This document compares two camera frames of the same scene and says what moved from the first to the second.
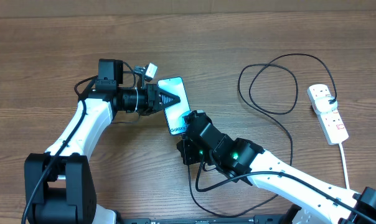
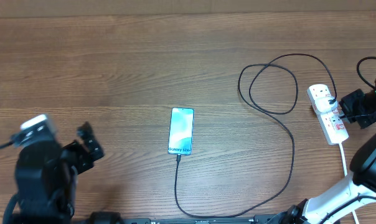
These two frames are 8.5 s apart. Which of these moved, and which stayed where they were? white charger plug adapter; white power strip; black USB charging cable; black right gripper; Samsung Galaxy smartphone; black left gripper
Moved: black left gripper; Samsung Galaxy smartphone; black right gripper; black USB charging cable
Stayed: white charger plug adapter; white power strip
